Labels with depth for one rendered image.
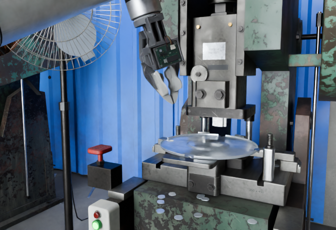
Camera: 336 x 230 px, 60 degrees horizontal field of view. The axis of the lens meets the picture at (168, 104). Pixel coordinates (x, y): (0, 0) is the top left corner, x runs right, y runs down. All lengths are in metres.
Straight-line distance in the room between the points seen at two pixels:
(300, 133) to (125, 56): 1.71
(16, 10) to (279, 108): 0.95
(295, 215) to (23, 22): 0.73
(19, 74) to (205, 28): 1.32
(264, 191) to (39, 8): 0.71
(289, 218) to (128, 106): 1.93
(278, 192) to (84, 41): 1.07
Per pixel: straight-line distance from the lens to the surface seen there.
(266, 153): 0.84
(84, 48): 1.49
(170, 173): 0.95
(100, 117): 2.73
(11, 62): 1.94
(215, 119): 0.98
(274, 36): 0.83
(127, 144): 2.61
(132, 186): 0.97
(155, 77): 0.70
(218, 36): 0.91
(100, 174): 0.96
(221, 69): 0.90
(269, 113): 1.14
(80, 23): 1.47
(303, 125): 1.21
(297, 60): 1.05
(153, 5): 0.67
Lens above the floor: 1.00
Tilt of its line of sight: 6 degrees down
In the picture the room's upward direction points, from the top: straight up
